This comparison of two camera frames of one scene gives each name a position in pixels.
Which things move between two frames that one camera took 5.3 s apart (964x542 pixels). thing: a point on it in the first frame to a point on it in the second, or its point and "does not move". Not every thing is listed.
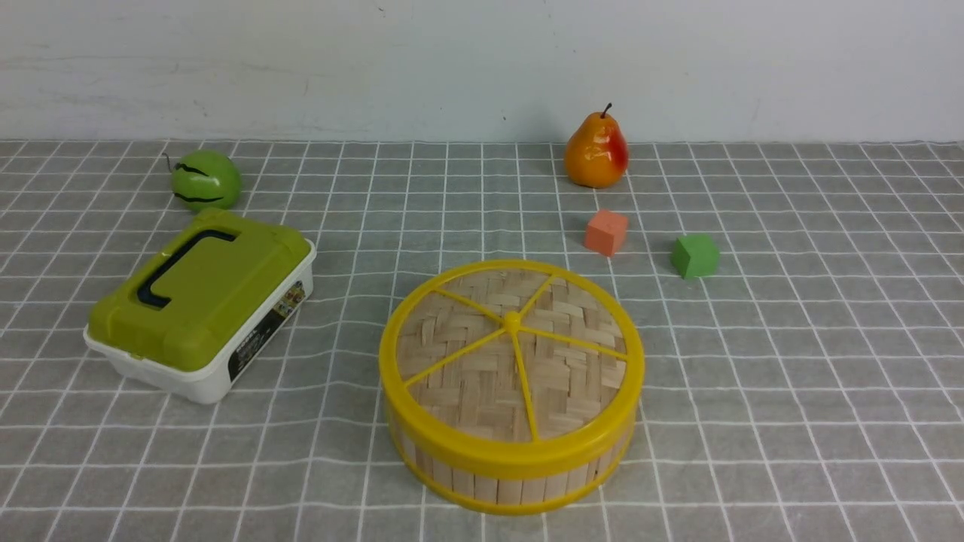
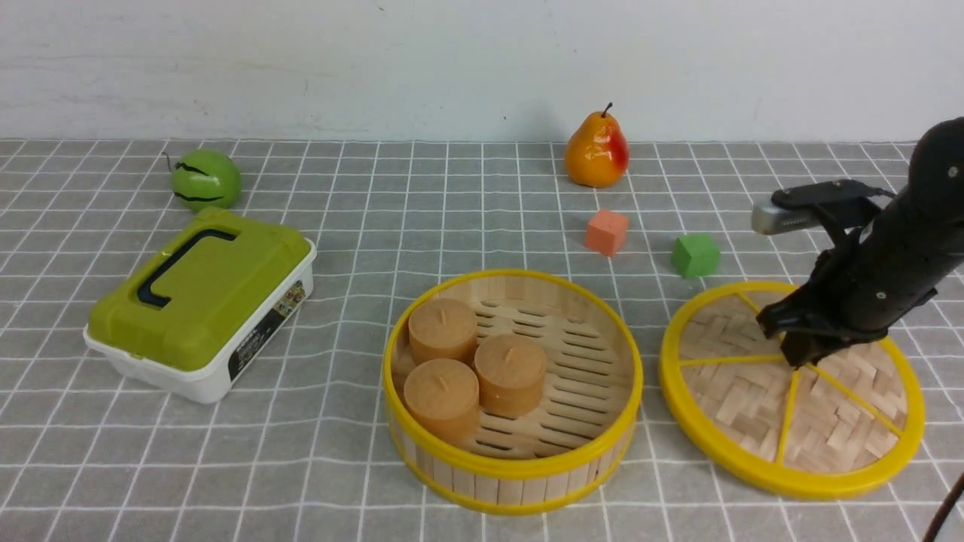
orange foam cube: [605, 232] does not move
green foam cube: [695, 255] does not move
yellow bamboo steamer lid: [511, 369] to [848, 418]
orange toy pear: [596, 154] does not move
